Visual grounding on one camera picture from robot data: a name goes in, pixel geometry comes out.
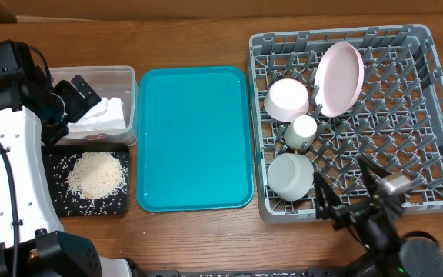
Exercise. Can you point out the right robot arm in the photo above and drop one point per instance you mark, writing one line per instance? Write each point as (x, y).
(371, 222)

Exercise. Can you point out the pink small plate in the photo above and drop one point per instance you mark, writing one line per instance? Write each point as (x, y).
(286, 100)

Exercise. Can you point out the cardboard backdrop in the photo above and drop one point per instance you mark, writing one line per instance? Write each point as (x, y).
(113, 10)

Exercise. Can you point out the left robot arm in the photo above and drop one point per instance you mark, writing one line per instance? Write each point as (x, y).
(33, 242)

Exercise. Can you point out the black plastic tray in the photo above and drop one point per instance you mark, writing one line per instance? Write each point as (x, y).
(56, 173)

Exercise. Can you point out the clear plastic bin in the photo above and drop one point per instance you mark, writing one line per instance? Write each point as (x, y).
(108, 82)

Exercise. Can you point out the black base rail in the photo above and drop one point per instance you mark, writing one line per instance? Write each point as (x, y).
(244, 274)

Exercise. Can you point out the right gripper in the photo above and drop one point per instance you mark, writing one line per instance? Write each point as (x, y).
(347, 211)

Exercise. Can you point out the teal plastic tray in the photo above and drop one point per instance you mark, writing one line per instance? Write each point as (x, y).
(194, 140)

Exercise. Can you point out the rice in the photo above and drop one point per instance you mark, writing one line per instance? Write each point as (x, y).
(96, 175)

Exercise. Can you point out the white paper cup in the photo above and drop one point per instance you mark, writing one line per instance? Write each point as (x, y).
(300, 132)

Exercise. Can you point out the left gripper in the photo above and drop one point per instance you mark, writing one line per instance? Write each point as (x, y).
(80, 106)

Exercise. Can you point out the grey dishwasher rack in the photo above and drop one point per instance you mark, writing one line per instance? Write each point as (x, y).
(397, 120)

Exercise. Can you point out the red snack wrapper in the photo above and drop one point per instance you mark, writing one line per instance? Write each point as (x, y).
(100, 136)

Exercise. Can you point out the grey bowl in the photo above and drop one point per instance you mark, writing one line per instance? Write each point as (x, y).
(290, 176)

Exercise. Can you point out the white napkin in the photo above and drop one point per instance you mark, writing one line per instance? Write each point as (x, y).
(106, 115)

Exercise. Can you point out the pink large plate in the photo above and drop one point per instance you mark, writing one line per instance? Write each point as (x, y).
(339, 78)

